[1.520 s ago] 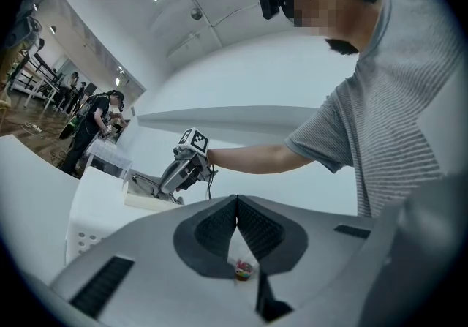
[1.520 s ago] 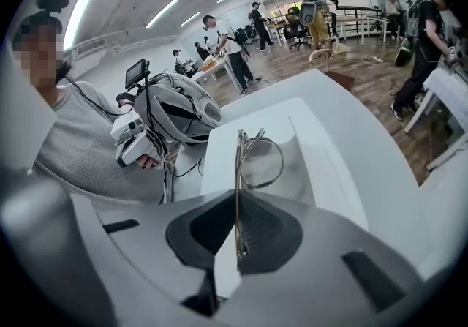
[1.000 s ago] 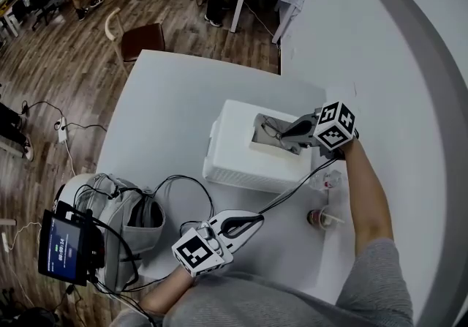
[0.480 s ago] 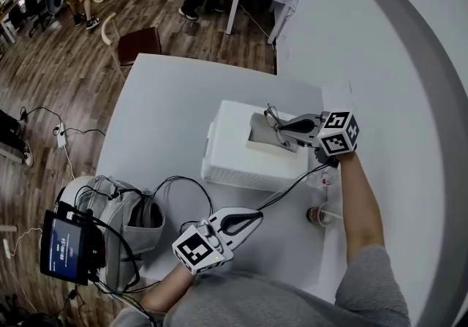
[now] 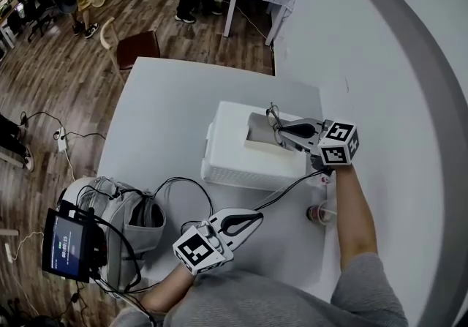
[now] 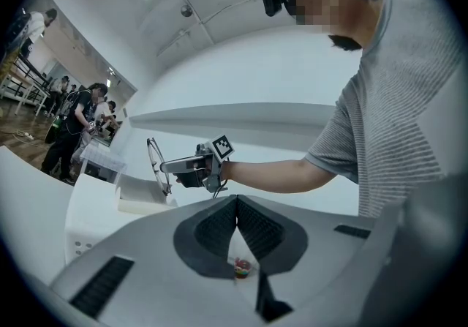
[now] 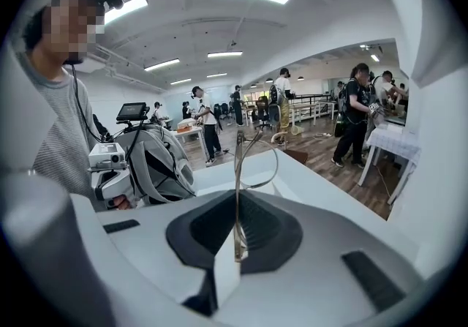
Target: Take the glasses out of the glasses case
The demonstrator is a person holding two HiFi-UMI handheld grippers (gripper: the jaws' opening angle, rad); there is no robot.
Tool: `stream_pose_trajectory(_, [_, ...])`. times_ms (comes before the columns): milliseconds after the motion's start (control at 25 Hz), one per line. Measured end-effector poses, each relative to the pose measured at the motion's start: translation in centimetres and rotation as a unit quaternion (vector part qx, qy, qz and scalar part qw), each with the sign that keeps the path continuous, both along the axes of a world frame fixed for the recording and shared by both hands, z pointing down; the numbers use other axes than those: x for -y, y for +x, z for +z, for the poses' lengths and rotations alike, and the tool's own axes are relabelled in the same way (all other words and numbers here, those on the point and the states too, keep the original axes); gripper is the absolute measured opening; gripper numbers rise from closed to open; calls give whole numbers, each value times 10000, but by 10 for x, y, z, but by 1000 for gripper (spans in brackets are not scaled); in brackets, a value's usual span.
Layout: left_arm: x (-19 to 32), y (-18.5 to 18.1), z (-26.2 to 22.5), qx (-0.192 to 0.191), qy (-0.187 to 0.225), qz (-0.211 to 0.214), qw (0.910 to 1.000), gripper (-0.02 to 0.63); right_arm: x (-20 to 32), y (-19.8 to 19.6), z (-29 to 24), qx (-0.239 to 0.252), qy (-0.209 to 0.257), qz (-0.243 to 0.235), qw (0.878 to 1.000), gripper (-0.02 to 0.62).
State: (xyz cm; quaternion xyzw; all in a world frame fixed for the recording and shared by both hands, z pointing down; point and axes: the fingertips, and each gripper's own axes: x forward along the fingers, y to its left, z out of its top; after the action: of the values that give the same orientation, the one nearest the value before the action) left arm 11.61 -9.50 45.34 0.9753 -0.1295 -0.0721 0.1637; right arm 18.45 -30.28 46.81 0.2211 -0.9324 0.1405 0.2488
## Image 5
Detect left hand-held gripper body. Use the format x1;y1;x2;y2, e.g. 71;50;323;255
172;216;235;276

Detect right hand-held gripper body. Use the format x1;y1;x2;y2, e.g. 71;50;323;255
308;119;361;177

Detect thin metal frame glasses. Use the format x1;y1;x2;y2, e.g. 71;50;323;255
265;102;290;148

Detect person's right forearm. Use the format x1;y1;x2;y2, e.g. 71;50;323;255
333;163;378;271

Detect person's left forearm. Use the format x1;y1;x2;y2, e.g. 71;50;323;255
140;263;195;315

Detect small clear bottle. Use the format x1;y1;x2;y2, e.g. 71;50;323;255
313;171;332;188

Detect white plastic basket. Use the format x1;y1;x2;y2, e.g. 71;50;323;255
200;99;309;192

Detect person's grey shirt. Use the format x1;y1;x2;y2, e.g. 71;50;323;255
109;252;410;327

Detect plastic cup with straw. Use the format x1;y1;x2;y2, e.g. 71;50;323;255
306;200;338;226

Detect grey backpack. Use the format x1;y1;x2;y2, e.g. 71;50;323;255
75;176;167;293

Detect black tablet screen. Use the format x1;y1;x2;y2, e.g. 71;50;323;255
41;200;107;285

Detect white round stool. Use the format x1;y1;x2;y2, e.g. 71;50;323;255
57;176;98;211

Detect white power strip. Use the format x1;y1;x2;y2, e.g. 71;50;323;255
56;126;69;153

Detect wooden chair brown seat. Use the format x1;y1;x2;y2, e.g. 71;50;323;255
99;16;162;85

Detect black office chair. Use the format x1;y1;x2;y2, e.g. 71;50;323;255
16;0;56;44

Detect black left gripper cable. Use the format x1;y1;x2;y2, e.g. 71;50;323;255
151;176;215;235

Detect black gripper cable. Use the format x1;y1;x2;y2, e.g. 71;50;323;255
151;176;215;235
252;168;332;211

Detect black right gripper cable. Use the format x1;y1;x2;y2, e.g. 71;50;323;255
252;168;332;211

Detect black tablet cable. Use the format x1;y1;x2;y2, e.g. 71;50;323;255
71;204;158;327

